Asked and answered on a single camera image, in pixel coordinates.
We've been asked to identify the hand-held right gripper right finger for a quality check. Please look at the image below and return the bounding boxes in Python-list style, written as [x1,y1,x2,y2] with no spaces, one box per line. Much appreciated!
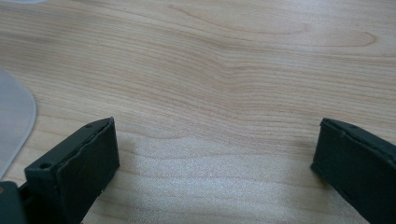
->
[310,118,396,224]

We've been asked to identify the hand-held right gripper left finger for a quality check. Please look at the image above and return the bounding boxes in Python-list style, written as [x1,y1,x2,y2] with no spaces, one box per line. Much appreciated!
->
[23,117,120,224]

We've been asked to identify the translucent white plastic sheet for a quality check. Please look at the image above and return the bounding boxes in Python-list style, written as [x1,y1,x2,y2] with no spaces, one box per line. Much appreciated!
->
[0,68,37,180]

